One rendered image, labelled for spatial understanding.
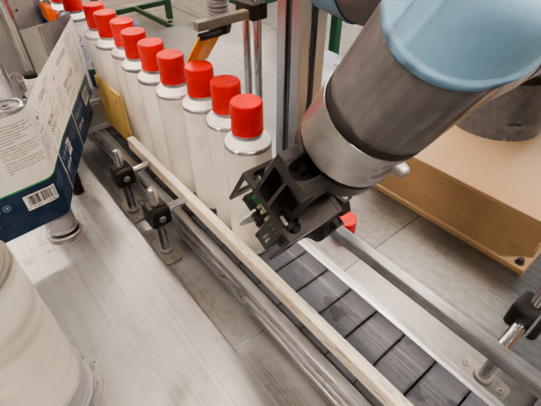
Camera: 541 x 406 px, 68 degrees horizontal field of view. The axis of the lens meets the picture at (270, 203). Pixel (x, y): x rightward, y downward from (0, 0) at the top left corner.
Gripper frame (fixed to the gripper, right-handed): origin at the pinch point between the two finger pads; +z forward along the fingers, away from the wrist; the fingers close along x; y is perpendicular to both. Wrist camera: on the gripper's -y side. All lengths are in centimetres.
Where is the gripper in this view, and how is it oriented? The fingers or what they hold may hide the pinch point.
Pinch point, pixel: (277, 225)
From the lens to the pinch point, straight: 47.9
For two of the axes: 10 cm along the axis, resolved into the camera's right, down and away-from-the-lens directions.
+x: 5.5, 8.2, -1.7
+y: -7.7, 4.2, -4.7
